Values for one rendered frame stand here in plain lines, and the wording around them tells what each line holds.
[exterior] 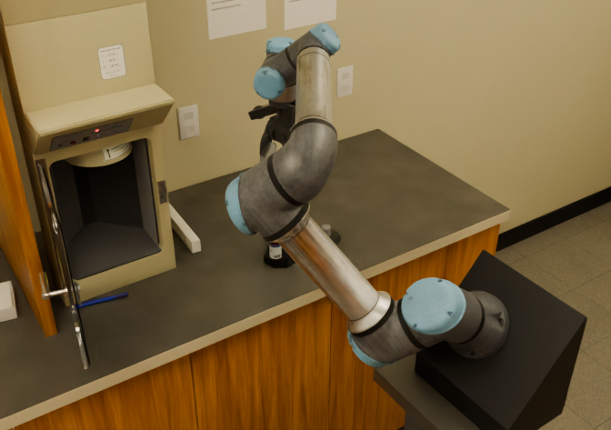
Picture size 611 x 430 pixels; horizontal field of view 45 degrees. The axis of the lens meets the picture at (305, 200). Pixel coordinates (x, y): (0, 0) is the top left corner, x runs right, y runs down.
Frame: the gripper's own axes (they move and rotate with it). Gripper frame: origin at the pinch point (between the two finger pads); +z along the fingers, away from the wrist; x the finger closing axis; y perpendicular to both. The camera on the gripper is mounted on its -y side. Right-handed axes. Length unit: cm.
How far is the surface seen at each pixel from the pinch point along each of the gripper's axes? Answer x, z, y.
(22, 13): -50, -48, -26
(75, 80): -42, -31, -24
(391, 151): 75, 32, -15
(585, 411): 97, 126, 69
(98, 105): -41, -26, -18
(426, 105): 114, 30, -26
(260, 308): -20.4, 31.2, 11.8
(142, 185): -24.7, 6.9, -28.8
